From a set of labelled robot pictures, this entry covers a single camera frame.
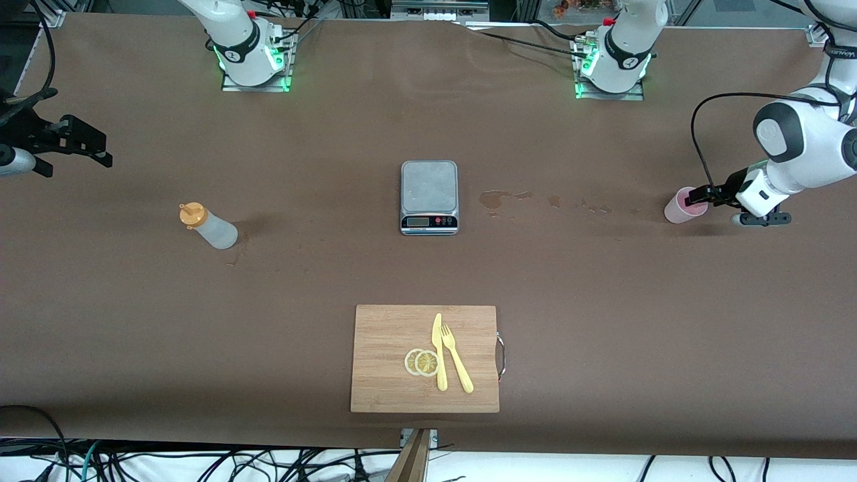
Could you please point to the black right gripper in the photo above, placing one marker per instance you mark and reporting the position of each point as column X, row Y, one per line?
column 25, row 130

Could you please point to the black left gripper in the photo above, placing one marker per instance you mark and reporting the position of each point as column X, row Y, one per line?
column 732, row 183

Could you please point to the pink plastic cup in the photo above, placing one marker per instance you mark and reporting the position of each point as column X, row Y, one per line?
column 676, row 213

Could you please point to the clear squeeze bottle orange cap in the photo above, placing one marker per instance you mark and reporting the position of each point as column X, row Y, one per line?
column 217, row 231

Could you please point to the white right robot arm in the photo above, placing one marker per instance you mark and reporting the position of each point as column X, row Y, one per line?
column 231, row 33

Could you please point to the silver digital kitchen scale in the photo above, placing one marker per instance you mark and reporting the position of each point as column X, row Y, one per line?
column 428, row 187

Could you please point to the yellow plastic fork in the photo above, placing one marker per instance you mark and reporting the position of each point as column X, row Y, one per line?
column 458, row 365

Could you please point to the yellow plastic knife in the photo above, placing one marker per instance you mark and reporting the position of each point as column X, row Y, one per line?
column 440, row 361

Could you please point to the white power strip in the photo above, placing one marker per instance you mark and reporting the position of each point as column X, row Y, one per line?
column 438, row 13

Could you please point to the lemon slice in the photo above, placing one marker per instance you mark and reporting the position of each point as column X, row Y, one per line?
column 427, row 363
column 409, row 362

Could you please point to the wooden cutting board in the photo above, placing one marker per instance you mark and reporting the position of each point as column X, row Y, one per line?
column 381, row 375

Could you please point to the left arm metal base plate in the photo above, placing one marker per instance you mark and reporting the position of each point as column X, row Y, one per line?
column 609, row 96

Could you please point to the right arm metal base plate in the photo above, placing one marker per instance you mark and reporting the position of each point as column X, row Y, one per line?
column 254, row 88

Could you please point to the metal table edge bracket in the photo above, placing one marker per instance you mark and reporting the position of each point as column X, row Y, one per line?
column 435, row 436

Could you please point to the wooden post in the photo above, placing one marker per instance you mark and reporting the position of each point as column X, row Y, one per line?
column 412, row 462

